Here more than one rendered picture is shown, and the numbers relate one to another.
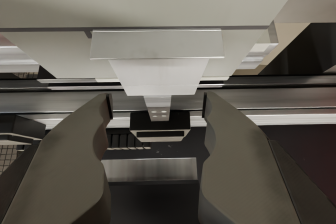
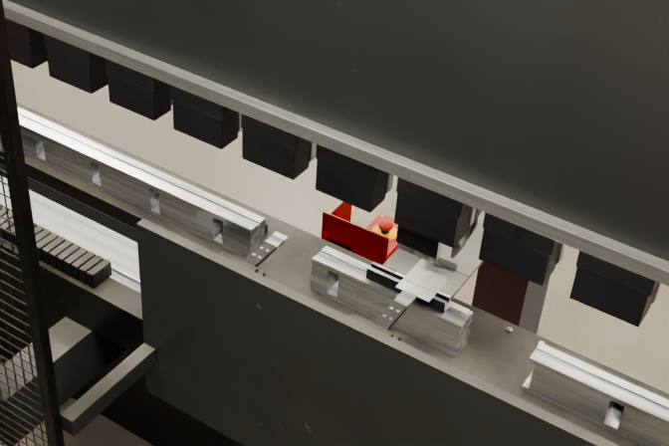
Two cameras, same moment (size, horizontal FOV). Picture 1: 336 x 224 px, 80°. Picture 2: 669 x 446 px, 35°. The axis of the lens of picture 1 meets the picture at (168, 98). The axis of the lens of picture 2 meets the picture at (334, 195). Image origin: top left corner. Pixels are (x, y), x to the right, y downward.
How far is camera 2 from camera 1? 2.45 m
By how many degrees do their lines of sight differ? 119
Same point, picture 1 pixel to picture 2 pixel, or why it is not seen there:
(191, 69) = (439, 282)
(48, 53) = (399, 256)
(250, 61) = (459, 318)
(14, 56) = (360, 267)
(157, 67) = (428, 275)
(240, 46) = (460, 280)
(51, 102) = not seen: hidden behind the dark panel
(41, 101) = not seen: hidden behind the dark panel
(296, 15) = (487, 376)
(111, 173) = (404, 246)
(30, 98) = not seen: hidden behind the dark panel
